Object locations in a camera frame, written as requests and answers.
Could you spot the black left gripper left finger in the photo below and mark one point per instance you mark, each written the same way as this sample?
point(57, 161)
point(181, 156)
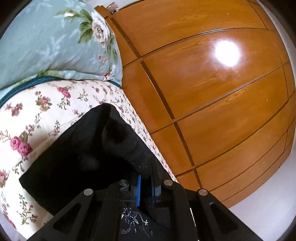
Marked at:
point(92, 215)

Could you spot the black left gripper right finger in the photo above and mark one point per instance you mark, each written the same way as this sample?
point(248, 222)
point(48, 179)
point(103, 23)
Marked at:
point(193, 215)

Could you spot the black pants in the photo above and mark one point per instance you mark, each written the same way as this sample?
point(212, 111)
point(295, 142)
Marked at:
point(97, 151)

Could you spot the white floral bed sheet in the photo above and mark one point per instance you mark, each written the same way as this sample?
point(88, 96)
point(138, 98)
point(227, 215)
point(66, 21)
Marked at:
point(31, 121)

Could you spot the brown wooden wardrobe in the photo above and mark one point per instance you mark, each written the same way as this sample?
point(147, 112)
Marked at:
point(213, 83)

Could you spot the light blue floral pillow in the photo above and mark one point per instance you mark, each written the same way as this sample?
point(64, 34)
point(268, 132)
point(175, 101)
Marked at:
point(57, 40)

